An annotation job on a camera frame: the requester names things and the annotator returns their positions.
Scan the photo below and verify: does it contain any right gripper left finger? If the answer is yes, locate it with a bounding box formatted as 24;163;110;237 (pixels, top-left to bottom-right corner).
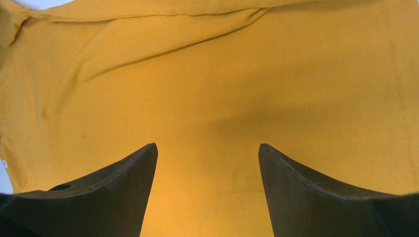
0;143;158;237

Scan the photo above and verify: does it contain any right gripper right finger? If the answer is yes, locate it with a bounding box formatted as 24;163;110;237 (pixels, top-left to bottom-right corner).
258;144;419;237

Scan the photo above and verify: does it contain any yellow t-shirt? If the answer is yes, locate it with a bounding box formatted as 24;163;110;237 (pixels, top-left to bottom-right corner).
0;0;419;237

